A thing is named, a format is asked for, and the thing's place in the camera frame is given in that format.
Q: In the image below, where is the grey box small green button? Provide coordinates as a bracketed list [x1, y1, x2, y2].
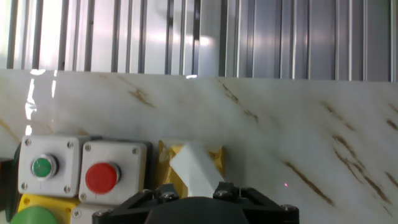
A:
[17, 134, 91, 198]

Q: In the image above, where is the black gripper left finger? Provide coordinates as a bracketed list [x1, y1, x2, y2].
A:
[92, 183, 180, 224]

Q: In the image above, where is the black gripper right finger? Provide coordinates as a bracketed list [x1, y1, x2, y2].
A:
[213, 182, 300, 224]

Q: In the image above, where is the grey box small red button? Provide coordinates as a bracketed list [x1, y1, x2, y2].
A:
[70, 203, 116, 224]

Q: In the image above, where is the gold tissue pack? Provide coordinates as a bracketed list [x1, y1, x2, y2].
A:
[157, 138, 226, 200]

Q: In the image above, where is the white pulled napkin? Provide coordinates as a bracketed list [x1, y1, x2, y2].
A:
[169, 141, 225, 198]

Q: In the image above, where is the yellow box big green button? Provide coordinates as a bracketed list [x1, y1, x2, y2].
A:
[11, 193, 81, 224]

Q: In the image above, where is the grey box large red button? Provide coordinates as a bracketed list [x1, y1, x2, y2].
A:
[78, 140, 149, 205]

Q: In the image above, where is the marble pattern sheet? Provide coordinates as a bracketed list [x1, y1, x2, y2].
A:
[0, 68, 398, 224]

